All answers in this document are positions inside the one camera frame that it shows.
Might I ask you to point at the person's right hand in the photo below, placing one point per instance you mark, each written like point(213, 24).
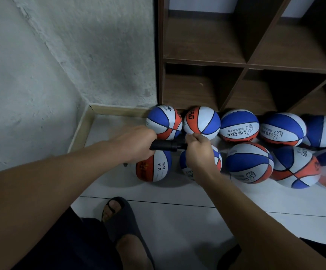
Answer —
point(201, 157)

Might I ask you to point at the person's left hand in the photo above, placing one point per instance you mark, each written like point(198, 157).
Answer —
point(134, 143)

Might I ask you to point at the black hand pump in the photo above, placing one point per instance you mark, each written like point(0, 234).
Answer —
point(166, 145)

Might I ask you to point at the brown wooden cubby shelf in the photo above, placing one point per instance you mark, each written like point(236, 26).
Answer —
point(211, 45)

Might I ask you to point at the person's right forearm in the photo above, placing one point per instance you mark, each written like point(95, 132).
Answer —
point(273, 230)

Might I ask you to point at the person's left forearm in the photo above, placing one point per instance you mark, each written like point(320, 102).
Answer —
point(36, 213)

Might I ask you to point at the person's left foot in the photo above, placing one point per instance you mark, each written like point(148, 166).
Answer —
point(134, 253)

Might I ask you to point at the beige baseboard strip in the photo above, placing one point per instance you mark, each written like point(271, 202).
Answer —
point(121, 110)
point(81, 129)

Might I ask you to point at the black sandal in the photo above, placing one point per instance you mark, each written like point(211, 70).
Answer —
point(126, 222)
point(230, 257)

